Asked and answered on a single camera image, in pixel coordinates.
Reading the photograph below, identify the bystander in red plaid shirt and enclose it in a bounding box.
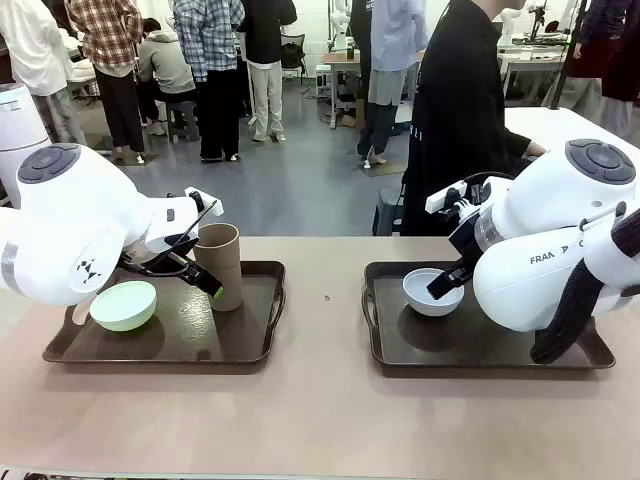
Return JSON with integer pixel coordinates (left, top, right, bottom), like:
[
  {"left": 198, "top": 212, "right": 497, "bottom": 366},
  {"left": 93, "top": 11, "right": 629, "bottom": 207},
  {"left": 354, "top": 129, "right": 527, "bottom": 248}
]
[{"left": 64, "top": 0, "right": 147, "bottom": 166}]

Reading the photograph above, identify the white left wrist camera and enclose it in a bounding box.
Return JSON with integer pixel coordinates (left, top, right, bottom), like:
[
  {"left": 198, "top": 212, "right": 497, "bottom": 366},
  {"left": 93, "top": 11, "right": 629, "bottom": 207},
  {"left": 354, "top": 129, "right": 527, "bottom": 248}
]
[{"left": 183, "top": 186, "right": 209, "bottom": 215}]

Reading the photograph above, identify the wooden workbench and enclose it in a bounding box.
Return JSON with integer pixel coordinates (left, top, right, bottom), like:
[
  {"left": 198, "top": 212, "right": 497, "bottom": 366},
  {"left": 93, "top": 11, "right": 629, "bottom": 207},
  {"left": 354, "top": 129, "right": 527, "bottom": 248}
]
[{"left": 322, "top": 49, "right": 369, "bottom": 131}]

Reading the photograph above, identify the bystander in dark maroon clothes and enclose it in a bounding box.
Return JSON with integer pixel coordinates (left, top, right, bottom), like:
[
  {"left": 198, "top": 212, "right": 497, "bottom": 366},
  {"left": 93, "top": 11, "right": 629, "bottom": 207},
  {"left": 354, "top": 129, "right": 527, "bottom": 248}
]
[{"left": 569, "top": 0, "right": 640, "bottom": 144}]

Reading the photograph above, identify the bystander in black top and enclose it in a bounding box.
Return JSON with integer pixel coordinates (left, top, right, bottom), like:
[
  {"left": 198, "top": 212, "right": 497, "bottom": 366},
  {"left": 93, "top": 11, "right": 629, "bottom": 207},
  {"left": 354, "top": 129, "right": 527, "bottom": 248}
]
[{"left": 239, "top": 0, "right": 300, "bottom": 144}]

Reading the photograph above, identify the bystander in blue plaid shirt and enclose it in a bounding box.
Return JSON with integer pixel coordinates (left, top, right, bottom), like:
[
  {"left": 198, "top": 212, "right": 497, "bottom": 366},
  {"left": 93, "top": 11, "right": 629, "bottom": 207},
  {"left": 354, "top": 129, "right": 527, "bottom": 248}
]
[{"left": 172, "top": 0, "right": 247, "bottom": 164}]

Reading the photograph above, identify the bystander in light blue shirt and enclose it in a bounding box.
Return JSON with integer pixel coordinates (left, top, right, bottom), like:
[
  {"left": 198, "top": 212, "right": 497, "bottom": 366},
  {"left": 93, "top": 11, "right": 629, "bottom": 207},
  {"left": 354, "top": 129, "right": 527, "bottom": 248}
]
[{"left": 355, "top": 0, "right": 432, "bottom": 167}]

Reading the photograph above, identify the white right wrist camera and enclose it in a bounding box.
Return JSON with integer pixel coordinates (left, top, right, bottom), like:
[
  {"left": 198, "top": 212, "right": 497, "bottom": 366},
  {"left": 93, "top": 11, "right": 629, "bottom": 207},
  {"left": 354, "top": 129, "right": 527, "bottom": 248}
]
[{"left": 425, "top": 181, "right": 481, "bottom": 221}]

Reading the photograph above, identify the dark plastic step stool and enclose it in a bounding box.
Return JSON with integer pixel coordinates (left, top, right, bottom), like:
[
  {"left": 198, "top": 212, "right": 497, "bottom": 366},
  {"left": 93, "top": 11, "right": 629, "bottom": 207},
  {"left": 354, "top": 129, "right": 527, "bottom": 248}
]
[{"left": 372, "top": 187, "right": 407, "bottom": 237}]

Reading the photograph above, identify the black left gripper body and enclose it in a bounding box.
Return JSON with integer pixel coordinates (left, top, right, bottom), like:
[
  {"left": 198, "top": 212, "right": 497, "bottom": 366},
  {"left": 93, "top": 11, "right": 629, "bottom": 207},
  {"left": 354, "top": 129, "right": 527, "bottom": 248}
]
[{"left": 119, "top": 233, "right": 201, "bottom": 276}]

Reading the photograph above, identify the black office chair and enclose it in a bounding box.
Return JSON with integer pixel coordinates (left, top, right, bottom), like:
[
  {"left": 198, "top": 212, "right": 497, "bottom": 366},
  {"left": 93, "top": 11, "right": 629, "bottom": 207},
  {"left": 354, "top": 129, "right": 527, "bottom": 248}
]
[{"left": 279, "top": 33, "right": 307, "bottom": 87}]

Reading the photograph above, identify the seated bystander in grey hoodie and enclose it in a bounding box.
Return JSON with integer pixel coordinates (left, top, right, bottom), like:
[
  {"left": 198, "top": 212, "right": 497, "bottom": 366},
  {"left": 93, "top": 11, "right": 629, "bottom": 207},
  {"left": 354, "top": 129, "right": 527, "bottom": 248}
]
[{"left": 135, "top": 17, "right": 199, "bottom": 137}]

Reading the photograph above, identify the person in black shirt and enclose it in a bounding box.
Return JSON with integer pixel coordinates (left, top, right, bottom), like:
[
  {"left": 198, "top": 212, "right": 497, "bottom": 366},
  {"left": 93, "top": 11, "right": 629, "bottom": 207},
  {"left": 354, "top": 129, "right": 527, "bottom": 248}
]
[{"left": 401, "top": 0, "right": 549, "bottom": 237}]

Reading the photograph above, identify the light green bowl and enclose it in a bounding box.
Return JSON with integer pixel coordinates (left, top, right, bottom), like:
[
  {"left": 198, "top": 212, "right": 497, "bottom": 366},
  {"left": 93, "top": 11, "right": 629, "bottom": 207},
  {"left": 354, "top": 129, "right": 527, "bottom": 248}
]
[{"left": 89, "top": 280, "right": 158, "bottom": 334}]

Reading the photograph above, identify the bystander in white jacket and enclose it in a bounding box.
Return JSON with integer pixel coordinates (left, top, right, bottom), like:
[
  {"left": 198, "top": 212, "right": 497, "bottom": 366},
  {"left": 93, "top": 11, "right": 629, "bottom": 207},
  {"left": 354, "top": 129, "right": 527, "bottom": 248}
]
[{"left": 0, "top": 0, "right": 87, "bottom": 147}]

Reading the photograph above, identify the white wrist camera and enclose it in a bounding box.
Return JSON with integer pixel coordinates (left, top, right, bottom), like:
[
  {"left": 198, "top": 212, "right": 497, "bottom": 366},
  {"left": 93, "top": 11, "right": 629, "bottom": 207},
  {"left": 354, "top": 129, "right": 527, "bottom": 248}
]
[
  {"left": 425, "top": 181, "right": 481, "bottom": 221},
  {"left": 183, "top": 186, "right": 209, "bottom": 215}
]

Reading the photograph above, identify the dark brown plastic tray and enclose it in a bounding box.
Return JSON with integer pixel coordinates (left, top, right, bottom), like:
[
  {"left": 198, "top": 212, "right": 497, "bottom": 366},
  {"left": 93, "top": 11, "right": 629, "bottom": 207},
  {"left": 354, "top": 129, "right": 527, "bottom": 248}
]
[
  {"left": 42, "top": 259, "right": 287, "bottom": 376},
  {"left": 362, "top": 260, "right": 616, "bottom": 379}
]

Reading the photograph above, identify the grey stool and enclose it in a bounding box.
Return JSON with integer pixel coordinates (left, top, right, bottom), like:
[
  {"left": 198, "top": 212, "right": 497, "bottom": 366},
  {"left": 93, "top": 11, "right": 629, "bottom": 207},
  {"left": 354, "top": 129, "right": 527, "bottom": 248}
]
[{"left": 166, "top": 99, "right": 200, "bottom": 145}]

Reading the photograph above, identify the black tripod pole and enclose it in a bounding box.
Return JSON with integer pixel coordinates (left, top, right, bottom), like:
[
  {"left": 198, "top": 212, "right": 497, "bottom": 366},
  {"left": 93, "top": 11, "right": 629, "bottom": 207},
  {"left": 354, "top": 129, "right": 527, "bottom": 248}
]
[{"left": 548, "top": 0, "right": 587, "bottom": 110}]

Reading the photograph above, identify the brown paper cup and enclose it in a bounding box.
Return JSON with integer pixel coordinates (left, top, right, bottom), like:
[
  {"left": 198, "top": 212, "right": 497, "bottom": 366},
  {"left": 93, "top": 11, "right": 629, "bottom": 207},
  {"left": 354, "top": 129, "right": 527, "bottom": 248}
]
[{"left": 193, "top": 222, "right": 244, "bottom": 313}]

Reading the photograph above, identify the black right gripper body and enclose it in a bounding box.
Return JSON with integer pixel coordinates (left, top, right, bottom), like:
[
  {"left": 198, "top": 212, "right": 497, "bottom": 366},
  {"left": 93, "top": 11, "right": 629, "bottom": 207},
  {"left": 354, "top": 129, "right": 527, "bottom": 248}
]
[{"left": 448, "top": 219, "right": 484, "bottom": 274}]

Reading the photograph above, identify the white bowl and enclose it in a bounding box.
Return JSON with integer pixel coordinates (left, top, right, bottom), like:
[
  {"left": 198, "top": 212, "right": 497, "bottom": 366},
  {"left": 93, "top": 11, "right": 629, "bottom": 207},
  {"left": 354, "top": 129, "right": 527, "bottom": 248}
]
[{"left": 402, "top": 267, "right": 466, "bottom": 318}]

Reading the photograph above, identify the white air purifier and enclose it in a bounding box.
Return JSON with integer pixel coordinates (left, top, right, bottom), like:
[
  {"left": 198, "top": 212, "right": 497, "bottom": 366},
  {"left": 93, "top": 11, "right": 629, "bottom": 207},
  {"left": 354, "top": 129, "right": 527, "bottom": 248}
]
[{"left": 0, "top": 83, "right": 53, "bottom": 209}]

